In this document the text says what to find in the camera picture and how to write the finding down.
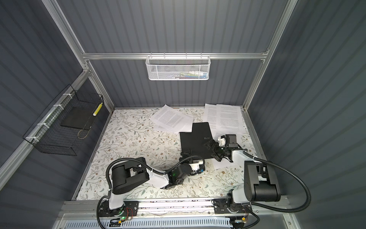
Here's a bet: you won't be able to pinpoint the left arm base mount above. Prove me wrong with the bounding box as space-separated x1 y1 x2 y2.
98 200 139 217

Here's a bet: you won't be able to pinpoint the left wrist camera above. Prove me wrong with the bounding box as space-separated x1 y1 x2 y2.
188 160 205 176

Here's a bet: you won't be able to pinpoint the printed paper sheet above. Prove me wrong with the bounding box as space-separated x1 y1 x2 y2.
203 104 245 136
207 134 247 170
150 105 193 134

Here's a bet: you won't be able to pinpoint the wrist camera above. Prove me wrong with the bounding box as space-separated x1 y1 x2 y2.
188 160 205 176
218 134 239 148

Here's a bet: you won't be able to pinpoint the black file folder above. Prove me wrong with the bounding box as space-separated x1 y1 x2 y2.
179 122 213 159

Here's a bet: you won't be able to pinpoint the black pad in basket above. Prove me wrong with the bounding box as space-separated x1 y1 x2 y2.
60 107 96 130

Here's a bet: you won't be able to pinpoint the pens in white basket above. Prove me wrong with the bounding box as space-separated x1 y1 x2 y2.
167 71 209 80

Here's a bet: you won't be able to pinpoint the white slotted cable duct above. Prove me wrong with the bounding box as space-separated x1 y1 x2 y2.
64 217 234 229

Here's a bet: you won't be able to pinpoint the aluminium front rail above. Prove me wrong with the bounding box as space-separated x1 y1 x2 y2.
57 195 292 221

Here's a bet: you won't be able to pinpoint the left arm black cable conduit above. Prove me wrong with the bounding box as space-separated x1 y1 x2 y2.
96 155 205 229

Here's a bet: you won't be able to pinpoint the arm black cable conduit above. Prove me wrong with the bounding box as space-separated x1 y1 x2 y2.
96 155 205 229
238 148 312 229

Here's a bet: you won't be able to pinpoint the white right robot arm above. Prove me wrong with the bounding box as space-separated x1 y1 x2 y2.
205 140 281 206

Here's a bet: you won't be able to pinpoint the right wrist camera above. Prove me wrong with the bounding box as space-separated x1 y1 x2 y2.
218 134 239 148

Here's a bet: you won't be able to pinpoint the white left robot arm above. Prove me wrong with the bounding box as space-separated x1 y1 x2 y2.
105 157 193 210

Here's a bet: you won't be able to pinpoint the white wire mesh basket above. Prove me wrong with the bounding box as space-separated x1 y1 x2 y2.
145 57 211 81

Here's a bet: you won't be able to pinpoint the black wire mesh basket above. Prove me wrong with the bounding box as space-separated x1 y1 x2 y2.
23 86 104 156

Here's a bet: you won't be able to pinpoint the yellow marker pen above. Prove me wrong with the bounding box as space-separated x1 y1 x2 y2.
92 103 103 116

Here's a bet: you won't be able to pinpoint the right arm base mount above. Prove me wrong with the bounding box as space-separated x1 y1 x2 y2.
211 198 252 214

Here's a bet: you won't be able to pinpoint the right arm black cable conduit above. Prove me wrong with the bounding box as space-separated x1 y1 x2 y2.
238 148 312 229

